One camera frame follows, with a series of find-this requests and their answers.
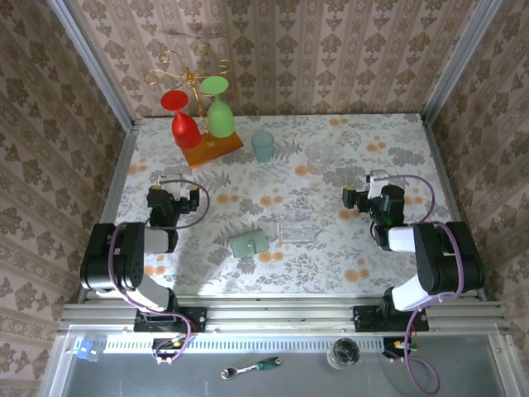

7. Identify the green wine glass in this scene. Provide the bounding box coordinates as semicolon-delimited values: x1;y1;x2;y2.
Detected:
200;75;237;139

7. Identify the aluminium mounting rail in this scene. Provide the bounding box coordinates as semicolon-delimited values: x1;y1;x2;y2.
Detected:
57;298;512;334

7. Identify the frosted teal cup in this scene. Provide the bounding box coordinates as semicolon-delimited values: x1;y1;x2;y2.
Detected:
250;130;275;164

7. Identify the gold wire rack wooden base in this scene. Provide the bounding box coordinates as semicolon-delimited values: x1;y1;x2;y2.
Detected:
144;43;245;170

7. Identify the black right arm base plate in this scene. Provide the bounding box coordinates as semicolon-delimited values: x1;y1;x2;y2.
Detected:
352;304;431;333

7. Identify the clear glass jar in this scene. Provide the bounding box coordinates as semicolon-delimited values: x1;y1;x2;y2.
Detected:
326;337;362;371

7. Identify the black connector bracket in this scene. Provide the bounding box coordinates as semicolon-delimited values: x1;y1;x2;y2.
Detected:
382;337;416;360
151;337;188;361

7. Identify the aluminium frame post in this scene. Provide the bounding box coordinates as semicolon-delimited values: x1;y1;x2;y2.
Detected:
420;0;506;125
44;0;138;133

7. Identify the aluminium table side rail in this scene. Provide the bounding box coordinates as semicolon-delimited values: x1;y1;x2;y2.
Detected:
420;115;489;302
77;123;141;305

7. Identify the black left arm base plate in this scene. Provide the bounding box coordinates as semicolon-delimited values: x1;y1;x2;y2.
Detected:
133;306;208;334

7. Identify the pale green card holder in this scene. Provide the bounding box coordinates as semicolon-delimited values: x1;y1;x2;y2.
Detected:
229;230;269;260

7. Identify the green handled ratchet wrench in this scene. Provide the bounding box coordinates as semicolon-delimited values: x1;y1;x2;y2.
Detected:
220;356;284;380

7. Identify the grey metal shelf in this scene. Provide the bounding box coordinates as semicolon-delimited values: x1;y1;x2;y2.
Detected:
39;324;524;397

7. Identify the clear acrylic card stand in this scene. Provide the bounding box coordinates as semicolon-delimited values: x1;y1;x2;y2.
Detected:
277;209;316;245

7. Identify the red wine glass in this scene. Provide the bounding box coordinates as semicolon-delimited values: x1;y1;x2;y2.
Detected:
160;89;203;151

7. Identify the slotted white cable duct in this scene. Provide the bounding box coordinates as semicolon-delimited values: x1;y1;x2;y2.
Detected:
102;335;400;355

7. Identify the blue plastic connector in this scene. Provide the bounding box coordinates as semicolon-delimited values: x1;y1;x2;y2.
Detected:
74;339;102;363

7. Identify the clear plastic cup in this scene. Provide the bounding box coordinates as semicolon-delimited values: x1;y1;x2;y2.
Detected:
305;141;334;175

